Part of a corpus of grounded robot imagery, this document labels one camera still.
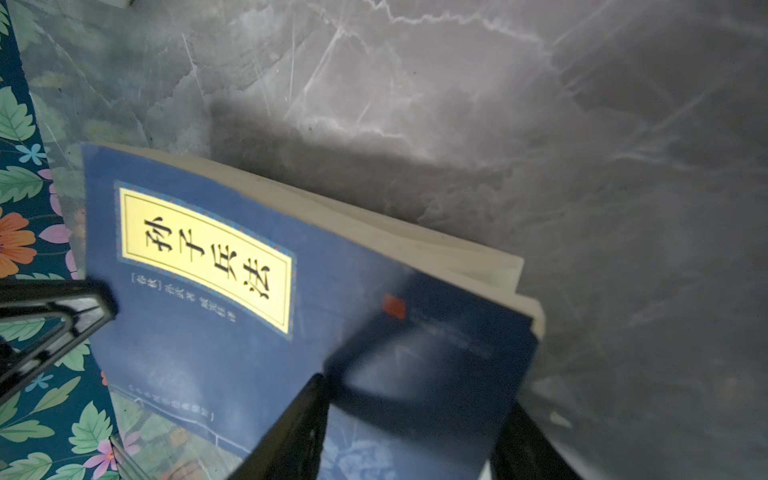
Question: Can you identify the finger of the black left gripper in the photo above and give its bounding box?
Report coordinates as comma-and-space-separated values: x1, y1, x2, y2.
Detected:
1, 280, 118, 402

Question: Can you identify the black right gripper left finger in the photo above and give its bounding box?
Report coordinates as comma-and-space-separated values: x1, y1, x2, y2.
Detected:
229, 373, 330, 480

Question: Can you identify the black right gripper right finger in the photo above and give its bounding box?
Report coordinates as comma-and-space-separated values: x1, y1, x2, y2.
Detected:
490, 402, 582, 480

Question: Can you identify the navy book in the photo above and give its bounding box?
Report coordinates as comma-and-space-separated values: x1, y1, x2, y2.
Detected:
82, 143, 546, 479

